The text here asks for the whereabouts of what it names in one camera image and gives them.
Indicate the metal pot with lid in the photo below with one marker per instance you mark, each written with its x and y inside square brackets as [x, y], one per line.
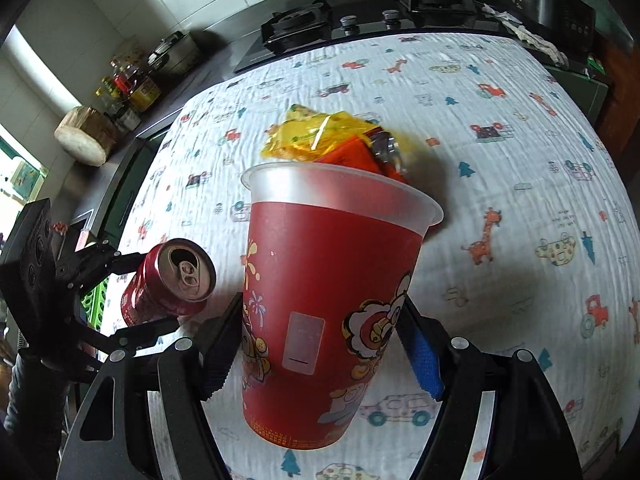
[172, 52]

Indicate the person's left forearm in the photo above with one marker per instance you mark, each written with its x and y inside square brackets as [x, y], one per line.
[30, 400]

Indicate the dark bottle yellow cap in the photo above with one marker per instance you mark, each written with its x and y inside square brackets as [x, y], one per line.
[107, 95]

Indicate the black kitchen appliance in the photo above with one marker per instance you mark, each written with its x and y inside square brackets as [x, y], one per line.
[550, 5]

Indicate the crumpled white rag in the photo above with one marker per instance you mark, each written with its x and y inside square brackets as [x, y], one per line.
[530, 35]

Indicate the black gas hob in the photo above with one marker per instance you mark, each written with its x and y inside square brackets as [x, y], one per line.
[370, 35]

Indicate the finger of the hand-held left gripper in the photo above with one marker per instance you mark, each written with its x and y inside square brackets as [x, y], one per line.
[125, 262]
[140, 332]

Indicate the red sauce bottle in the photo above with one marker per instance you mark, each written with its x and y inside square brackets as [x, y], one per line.
[122, 77]

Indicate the round wooden chopping block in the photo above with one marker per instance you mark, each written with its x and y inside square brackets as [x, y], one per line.
[82, 142]

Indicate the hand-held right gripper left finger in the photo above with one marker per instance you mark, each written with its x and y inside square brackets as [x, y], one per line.
[220, 355]

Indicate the green plastic basket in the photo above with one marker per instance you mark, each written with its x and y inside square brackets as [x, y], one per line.
[97, 305]

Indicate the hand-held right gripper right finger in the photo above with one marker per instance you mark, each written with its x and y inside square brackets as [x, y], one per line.
[422, 360]

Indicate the yellow plastic wrapper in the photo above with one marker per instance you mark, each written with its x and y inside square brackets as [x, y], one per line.
[310, 137]

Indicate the black burner grate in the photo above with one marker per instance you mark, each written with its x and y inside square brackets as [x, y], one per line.
[297, 25]
[435, 0]

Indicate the red plastic cup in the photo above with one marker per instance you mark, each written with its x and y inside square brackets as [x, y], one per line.
[325, 270]

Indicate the silver hob knob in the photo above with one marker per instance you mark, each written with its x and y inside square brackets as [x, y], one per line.
[349, 25]
[390, 18]

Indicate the printed white tablecloth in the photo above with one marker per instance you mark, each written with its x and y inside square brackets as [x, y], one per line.
[500, 185]

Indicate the orange snack wrapper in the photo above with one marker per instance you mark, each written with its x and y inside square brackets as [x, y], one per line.
[350, 155]

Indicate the red soda can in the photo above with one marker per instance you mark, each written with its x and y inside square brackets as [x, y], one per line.
[150, 290]

